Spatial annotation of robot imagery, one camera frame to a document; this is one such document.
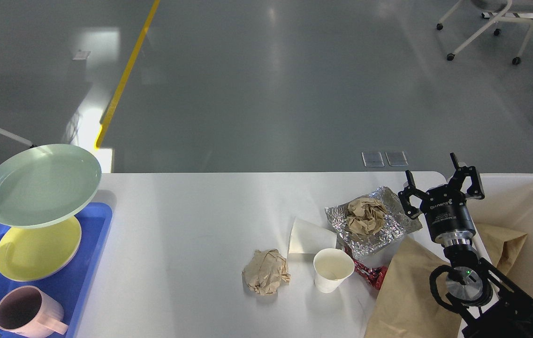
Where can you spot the floor socket cover right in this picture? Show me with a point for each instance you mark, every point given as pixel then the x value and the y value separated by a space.
pixel 396 158

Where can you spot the flattened white paper cup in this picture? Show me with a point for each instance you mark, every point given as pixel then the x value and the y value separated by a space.
pixel 308 238

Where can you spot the yellow plate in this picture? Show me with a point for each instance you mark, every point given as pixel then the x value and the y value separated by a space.
pixel 28 255

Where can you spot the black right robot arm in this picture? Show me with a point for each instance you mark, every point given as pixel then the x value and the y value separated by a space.
pixel 491 305

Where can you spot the floor socket cover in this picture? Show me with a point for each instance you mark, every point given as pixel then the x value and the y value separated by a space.
pixel 373 159
pixel 396 158

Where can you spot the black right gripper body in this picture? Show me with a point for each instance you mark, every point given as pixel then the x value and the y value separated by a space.
pixel 447 216

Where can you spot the blue plastic tray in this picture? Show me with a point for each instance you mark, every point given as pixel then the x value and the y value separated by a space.
pixel 71 285

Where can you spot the white office chair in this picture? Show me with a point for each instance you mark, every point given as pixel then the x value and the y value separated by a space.
pixel 501 11

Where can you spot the pink mug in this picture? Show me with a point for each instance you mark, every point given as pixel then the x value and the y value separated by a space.
pixel 32 313

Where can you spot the crumpled brown paper ball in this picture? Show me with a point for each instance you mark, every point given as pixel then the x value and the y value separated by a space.
pixel 266 272

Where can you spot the white paper cup upright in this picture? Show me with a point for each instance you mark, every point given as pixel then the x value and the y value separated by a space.
pixel 331 266

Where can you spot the brown paper in bin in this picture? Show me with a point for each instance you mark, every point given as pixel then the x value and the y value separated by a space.
pixel 503 245

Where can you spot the red snack wrapper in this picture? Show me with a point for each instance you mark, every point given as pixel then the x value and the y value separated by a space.
pixel 373 276

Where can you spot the brown paper bag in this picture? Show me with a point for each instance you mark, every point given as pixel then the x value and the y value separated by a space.
pixel 405 308

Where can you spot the floor socket cover left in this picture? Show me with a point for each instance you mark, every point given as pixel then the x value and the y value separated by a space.
pixel 373 159

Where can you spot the aluminium foil sheet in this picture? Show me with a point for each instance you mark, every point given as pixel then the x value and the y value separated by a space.
pixel 397 224

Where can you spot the light green plate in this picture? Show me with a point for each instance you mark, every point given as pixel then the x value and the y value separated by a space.
pixel 47 184

